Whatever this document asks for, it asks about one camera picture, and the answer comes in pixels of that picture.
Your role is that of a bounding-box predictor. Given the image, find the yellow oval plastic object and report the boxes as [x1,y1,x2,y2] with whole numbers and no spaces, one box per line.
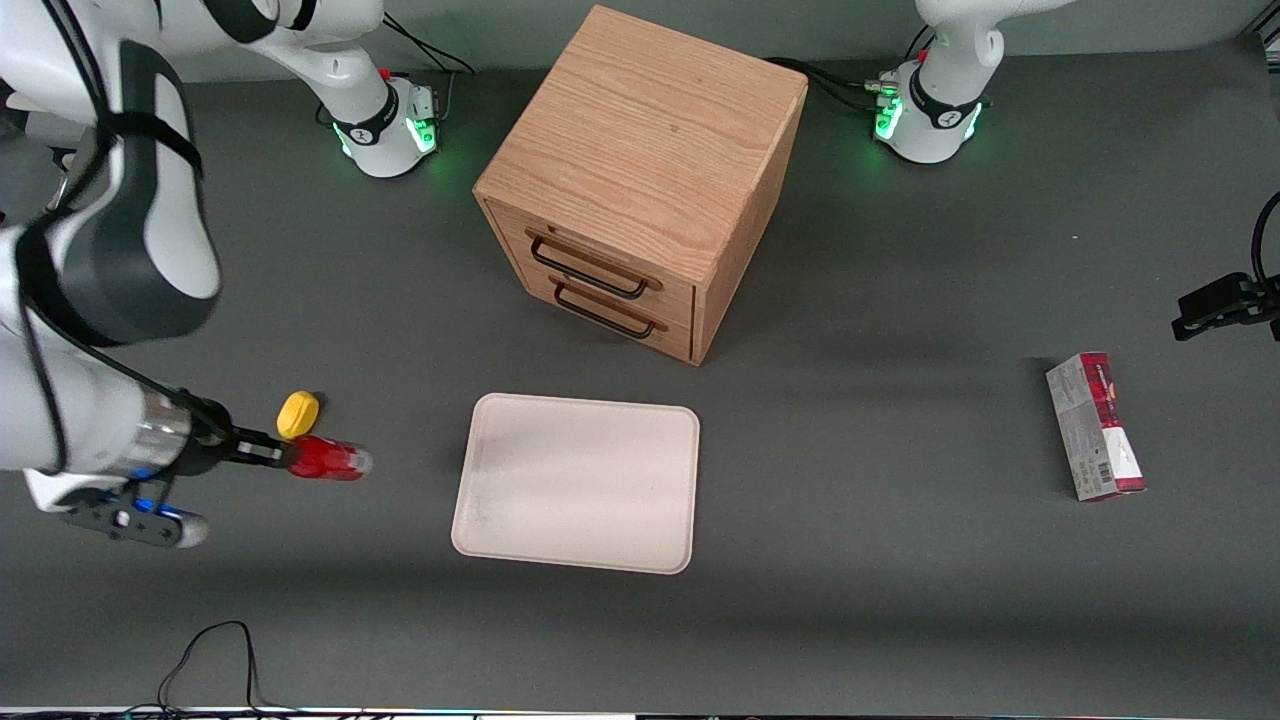
[276,390,321,441]

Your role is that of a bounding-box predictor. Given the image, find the black drawer handle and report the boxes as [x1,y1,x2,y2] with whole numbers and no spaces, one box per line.
[551,280,661,341]
[526,232,651,301]

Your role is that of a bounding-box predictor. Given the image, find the black base cables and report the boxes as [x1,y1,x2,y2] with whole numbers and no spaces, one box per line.
[380,15,478,79]
[765,55,898,113]

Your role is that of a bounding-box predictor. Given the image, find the wooden drawer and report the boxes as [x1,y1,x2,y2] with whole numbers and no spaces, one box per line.
[492,205,698,323]
[520,262,698,361]

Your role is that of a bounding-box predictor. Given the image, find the red coke bottle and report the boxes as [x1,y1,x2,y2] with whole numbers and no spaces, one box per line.
[285,434,374,483]

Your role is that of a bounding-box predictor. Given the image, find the black right base cables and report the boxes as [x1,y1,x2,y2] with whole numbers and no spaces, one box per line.
[380,15,478,79]

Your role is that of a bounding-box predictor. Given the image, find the black upper drawer handle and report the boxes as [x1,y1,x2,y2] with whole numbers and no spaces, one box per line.
[526,232,651,301]

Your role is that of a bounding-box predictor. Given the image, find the wooden two-drawer cabinet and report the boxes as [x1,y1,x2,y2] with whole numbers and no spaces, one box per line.
[472,4,809,367]

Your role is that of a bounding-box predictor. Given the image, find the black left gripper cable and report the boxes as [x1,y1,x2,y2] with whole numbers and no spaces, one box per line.
[1250,190,1280,291]

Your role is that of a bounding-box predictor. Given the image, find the wooden upper drawer front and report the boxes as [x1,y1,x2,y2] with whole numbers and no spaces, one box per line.
[492,205,698,323]

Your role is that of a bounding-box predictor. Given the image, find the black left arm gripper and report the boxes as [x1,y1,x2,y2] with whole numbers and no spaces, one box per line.
[1172,272,1280,343]

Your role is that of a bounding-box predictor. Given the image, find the black left base cables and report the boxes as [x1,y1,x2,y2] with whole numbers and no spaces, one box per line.
[765,55,898,113]

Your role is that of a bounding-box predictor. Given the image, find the thin black looped cable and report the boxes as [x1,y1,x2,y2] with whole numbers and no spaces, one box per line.
[120,620,301,720]

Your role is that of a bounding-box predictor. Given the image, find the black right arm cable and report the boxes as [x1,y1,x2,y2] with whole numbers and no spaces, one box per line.
[15,0,206,471]

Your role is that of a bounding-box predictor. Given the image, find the black lower drawer handle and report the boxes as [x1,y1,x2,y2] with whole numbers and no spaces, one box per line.
[551,280,661,341]

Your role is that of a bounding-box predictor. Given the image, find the wooden lower drawer front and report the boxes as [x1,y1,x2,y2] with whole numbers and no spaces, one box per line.
[520,262,698,361]

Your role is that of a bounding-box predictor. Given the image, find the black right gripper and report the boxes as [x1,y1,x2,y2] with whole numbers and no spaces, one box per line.
[185,395,295,477]

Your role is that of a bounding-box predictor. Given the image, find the white rectangular tray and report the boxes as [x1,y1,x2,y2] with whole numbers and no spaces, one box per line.
[451,392,701,576]

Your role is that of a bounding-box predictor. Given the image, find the red and grey carton box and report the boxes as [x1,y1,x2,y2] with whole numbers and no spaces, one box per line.
[1045,351,1147,503]

